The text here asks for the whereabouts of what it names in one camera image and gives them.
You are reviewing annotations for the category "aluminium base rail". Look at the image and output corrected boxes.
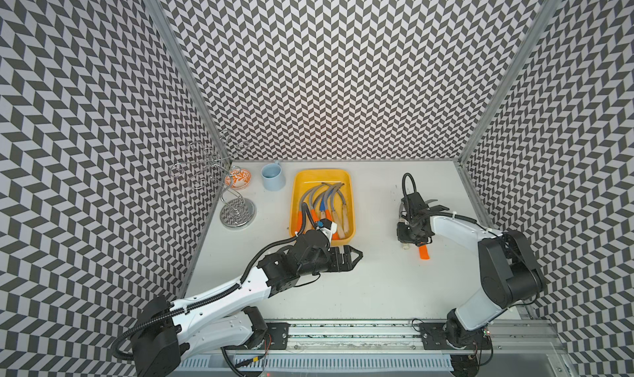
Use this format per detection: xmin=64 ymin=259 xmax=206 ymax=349
xmin=174 ymin=319 xmax=577 ymax=376

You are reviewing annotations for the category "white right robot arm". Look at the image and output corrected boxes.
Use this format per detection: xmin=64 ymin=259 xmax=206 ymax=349
xmin=396 ymin=192 xmax=545 ymax=349

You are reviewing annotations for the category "yellow plastic storage box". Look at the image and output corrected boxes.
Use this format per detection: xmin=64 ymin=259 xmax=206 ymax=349
xmin=289 ymin=169 xmax=356 ymax=246

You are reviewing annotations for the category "orange patterned white bowl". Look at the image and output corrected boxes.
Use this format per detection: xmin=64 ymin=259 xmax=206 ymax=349
xmin=225 ymin=166 xmax=252 ymax=190

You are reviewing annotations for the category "light blue ceramic cup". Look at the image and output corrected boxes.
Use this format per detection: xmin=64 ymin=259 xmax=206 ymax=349
xmin=260 ymin=161 xmax=286 ymax=191

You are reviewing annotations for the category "grey sickle wooden handle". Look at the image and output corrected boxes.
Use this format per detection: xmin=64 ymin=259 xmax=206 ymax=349
xmin=337 ymin=183 xmax=350 ymax=239

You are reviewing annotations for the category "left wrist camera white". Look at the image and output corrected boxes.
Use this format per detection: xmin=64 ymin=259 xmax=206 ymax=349
xmin=315 ymin=218 xmax=338 ymax=242

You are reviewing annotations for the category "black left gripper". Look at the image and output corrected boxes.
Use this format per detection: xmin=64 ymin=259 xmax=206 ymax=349
xmin=298 ymin=242 xmax=363 ymax=276

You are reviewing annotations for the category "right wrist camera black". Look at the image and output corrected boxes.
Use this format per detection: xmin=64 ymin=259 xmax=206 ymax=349
xmin=400 ymin=192 xmax=429 ymax=216

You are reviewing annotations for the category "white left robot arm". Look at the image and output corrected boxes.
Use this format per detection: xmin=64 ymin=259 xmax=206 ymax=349
xmin=111 ymin=230 xmax=363 ymax=376

